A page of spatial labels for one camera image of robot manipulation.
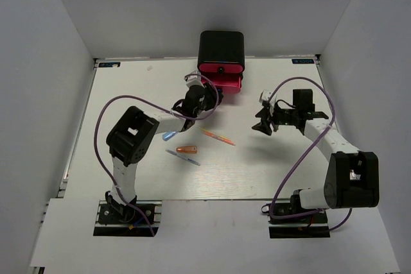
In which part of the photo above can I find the pink drawer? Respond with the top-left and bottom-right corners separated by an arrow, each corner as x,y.
198,62 -> 244,74
201,73 -> 243,94

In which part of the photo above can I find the pink top drawer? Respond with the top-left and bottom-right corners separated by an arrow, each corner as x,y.
198,62 -> 244,74

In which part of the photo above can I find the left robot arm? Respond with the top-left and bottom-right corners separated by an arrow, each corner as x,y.
105,83 -> 223,222

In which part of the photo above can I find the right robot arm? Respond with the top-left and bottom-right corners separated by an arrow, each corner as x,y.
252,89 -> 380,222

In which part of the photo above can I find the yellow highlighter pen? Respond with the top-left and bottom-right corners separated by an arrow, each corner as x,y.
199,128 -> 224,139

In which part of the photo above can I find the blue transparent correction tape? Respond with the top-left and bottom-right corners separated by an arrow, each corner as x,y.
162,131 -> 178,141

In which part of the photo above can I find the orange transparent correction tape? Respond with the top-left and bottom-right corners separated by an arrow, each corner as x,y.
176,146 -> 198,154

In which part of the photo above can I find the orange highlighter pen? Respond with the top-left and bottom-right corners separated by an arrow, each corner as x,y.
201,130 -> 236,146

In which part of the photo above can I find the blue thin pen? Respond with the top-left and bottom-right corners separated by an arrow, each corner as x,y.
165,149 -> 201,166

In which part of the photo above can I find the black drawer cabinet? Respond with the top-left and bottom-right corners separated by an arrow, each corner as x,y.
198,30 -> 245,65

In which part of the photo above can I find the right blue table label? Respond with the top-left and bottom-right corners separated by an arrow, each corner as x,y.
292,58 -> 315,64

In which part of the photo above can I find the blue table label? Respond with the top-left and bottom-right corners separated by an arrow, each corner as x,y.
292,58 -> 315,64
98,62 -> 121,68

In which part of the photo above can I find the left blue table label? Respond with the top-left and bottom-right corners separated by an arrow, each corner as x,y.
98,62 -> 121,68

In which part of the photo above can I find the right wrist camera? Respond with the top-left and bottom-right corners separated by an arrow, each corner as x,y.
259,89 -> 276,108

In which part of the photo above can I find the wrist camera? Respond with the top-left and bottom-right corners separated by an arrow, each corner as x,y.
259,89 -> 276,108
184,74 -> 203,88

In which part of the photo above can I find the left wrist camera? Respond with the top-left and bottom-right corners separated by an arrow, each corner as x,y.
184,74 -> 203,88

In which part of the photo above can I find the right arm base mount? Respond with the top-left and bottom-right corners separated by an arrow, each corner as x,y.
261,189 -> 330,239

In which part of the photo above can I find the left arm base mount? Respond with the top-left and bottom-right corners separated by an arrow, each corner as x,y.
93,191 -> 162,237

